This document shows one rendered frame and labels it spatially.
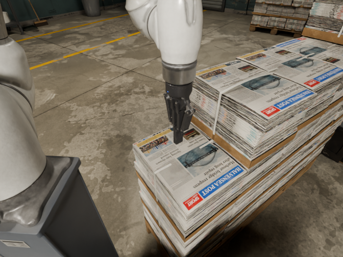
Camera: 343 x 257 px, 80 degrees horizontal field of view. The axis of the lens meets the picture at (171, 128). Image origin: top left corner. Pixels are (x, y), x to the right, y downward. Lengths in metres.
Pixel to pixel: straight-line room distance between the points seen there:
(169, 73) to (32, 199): 0.42
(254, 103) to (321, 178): 1.54
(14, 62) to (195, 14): 0.42
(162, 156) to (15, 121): 0.50
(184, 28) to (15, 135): 0.38
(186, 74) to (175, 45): 0.08
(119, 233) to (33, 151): 1.16
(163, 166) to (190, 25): 0.49
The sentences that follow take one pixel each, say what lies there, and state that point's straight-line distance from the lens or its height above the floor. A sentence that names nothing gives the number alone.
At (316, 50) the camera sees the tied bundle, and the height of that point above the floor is 1.06.
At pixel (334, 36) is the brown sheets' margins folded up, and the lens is 1.48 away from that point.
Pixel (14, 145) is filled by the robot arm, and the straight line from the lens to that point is 0.47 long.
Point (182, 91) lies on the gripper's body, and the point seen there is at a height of 1.15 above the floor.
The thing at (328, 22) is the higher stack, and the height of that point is 1.15.
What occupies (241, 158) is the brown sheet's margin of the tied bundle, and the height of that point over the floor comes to 0.86.
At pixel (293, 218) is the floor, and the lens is 1.80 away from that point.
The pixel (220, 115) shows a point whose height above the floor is 0.97.
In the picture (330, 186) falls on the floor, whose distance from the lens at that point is 2.14.
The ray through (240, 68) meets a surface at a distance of 0.95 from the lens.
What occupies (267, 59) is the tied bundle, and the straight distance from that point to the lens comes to 1.09.
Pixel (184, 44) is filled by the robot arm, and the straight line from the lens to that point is 0.48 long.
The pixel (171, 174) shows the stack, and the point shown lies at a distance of 0.75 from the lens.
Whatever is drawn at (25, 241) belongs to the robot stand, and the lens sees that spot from 0.63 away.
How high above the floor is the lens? 1.42
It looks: 40 degrees down
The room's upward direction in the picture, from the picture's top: straight up
